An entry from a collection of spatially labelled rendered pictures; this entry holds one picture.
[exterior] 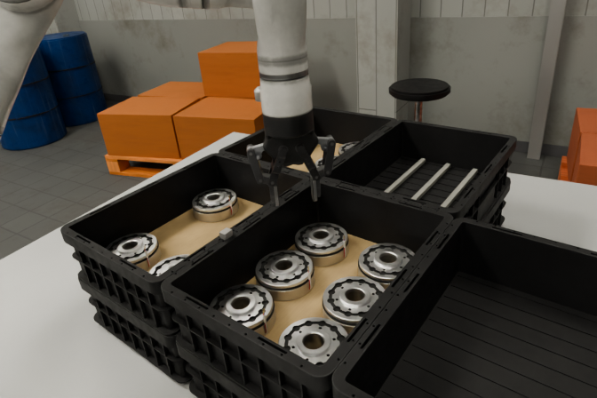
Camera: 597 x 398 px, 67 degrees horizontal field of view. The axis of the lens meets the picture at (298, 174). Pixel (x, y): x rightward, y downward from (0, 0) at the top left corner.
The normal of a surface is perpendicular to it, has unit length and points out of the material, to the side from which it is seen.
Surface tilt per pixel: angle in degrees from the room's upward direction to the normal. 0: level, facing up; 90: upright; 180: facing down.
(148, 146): 90
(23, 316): 0
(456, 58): 90
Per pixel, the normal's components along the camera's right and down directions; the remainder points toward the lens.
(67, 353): -0.08, -0.90
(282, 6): 0.18, 0.66
